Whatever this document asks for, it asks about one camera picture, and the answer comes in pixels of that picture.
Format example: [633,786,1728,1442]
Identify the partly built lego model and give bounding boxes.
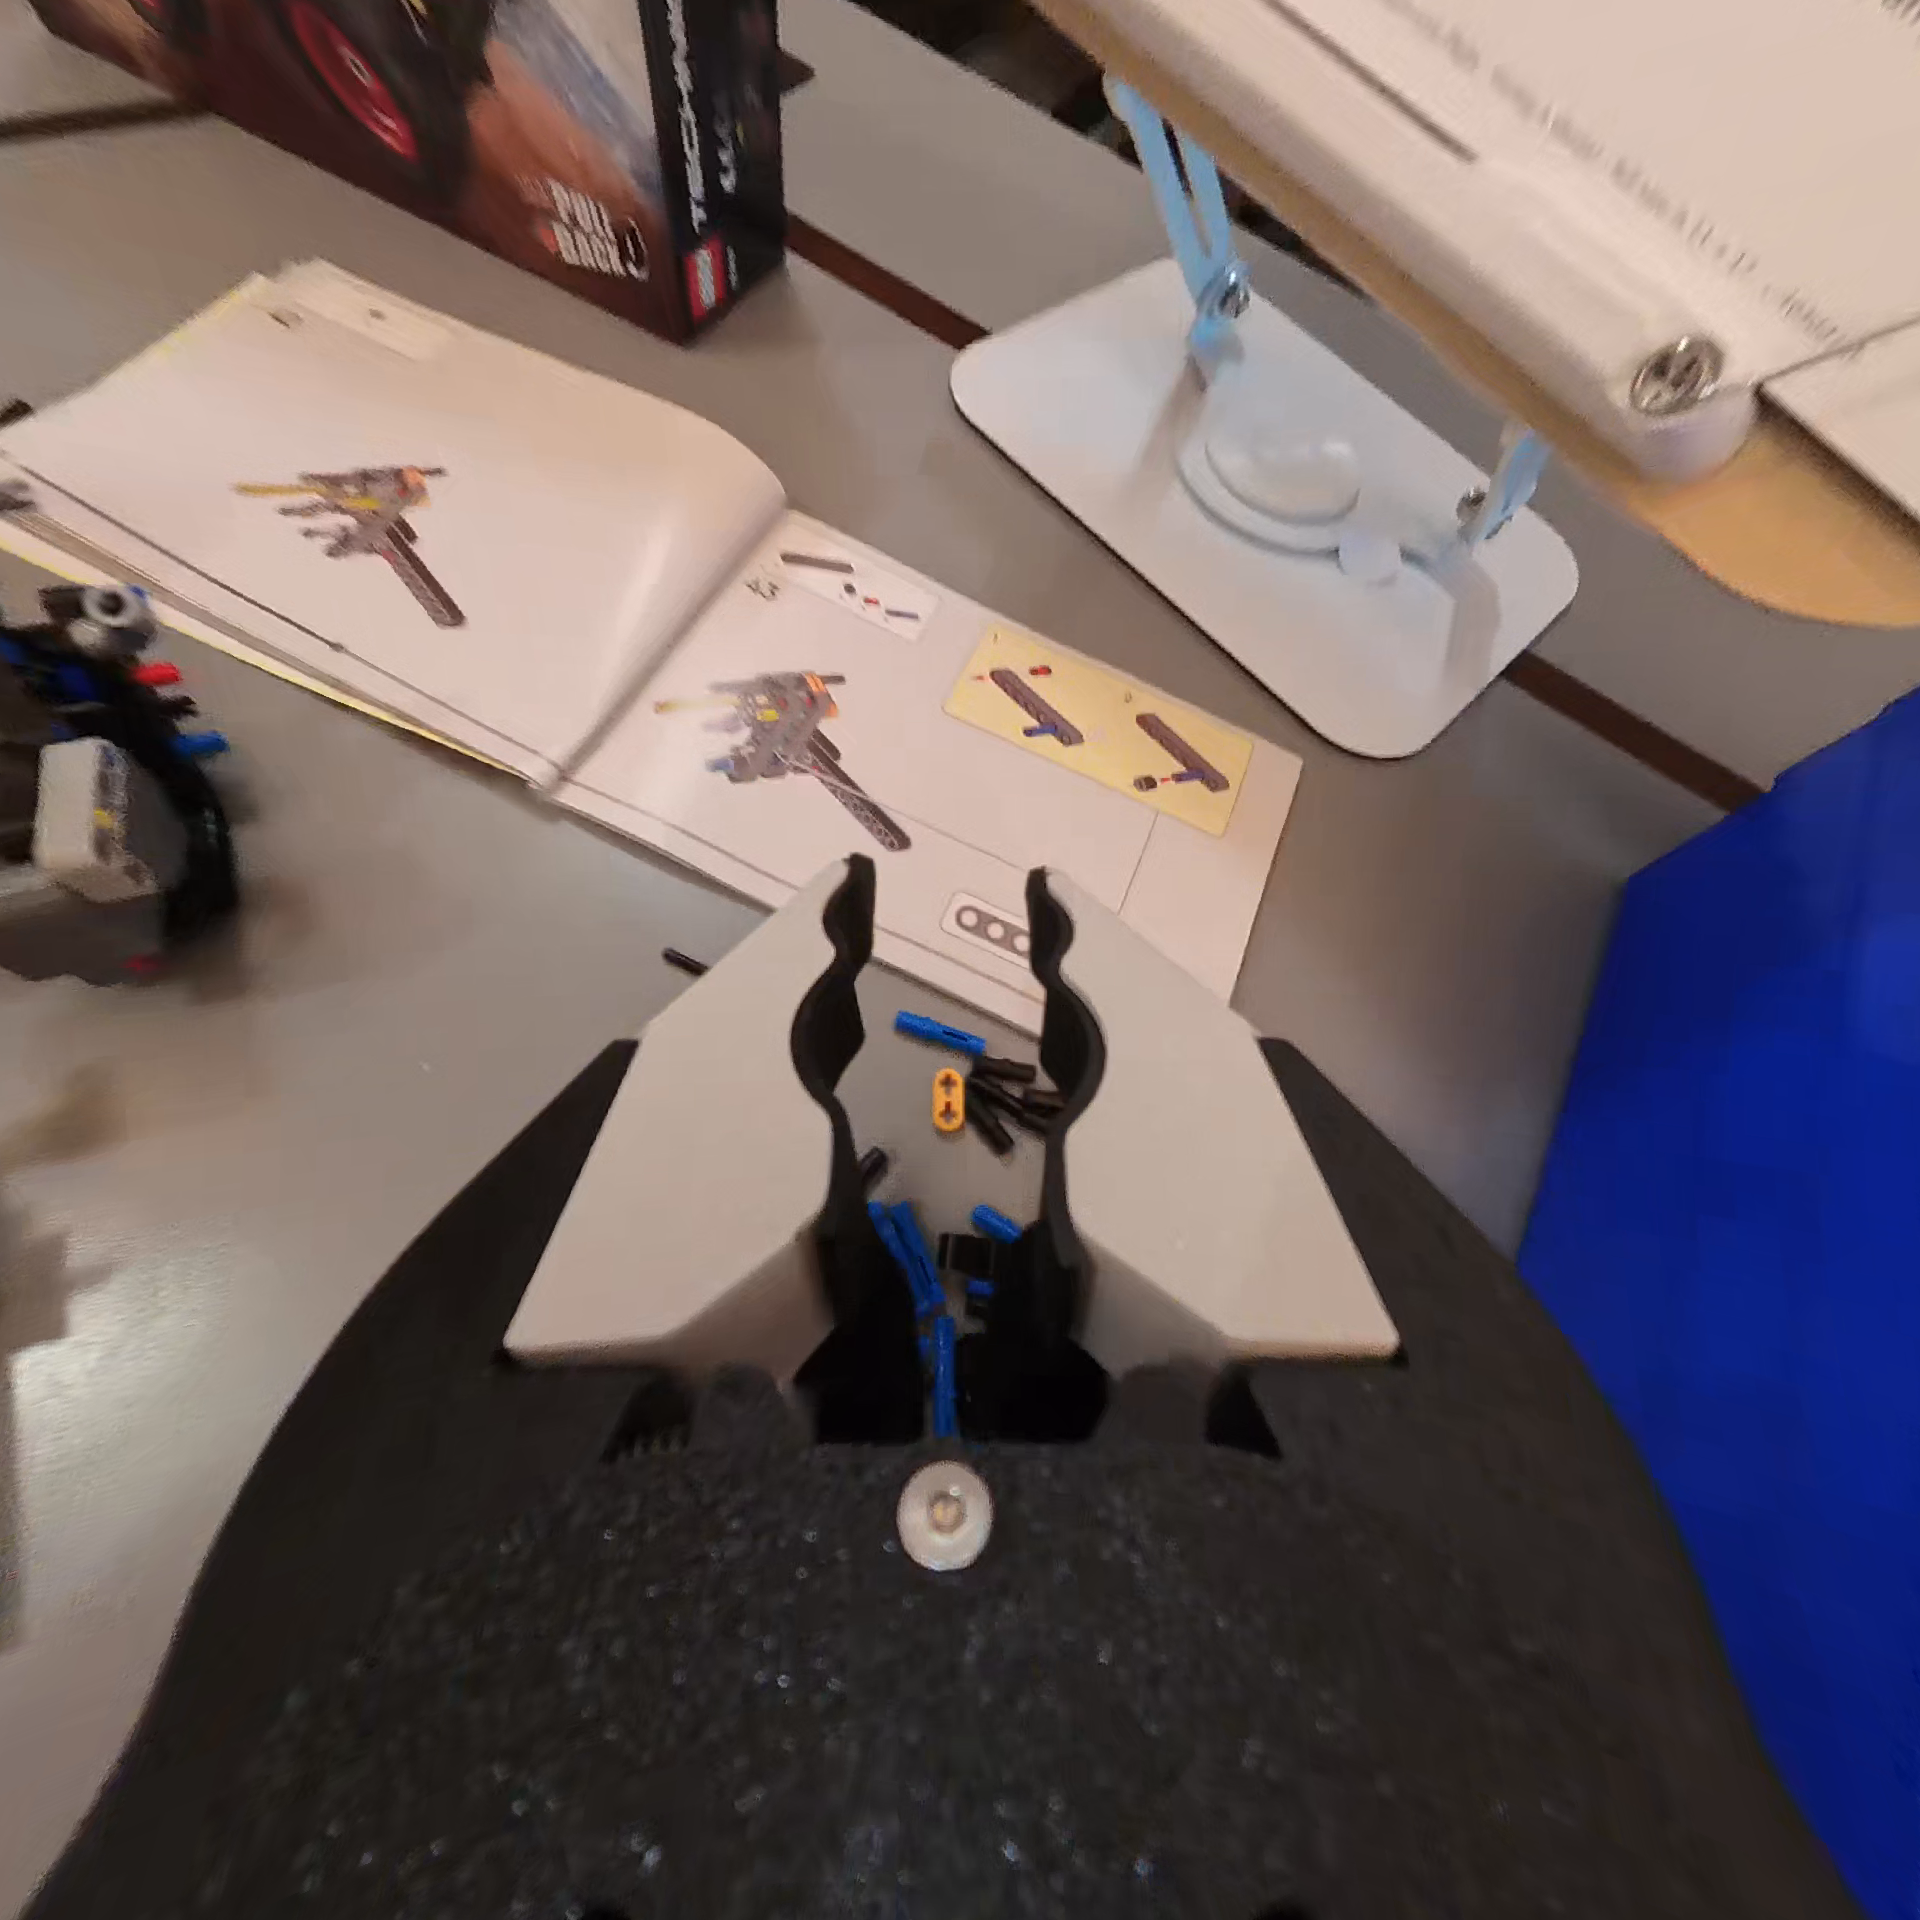
[0,577,243,984]

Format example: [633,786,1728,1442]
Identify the white book stand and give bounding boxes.
[949,0,1920,760]

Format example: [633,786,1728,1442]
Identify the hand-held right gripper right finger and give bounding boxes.
[961,864,1404,1434]

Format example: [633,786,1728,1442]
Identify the blue plastic bin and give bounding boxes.
[1515,690,1920,1920]

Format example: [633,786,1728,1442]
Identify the dark lego set box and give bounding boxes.
[30,0,790,345]

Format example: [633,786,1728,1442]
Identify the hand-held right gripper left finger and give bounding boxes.
[503,854,921,1434]

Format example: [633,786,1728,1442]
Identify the cluster of black lego pins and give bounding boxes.
[961,1053,1068,1156]

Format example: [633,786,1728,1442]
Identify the pile of blue lego pins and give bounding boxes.
[864,1197,1026,1442]

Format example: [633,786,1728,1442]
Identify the open lego instruction booklet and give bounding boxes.
[0,259,1305,1038]

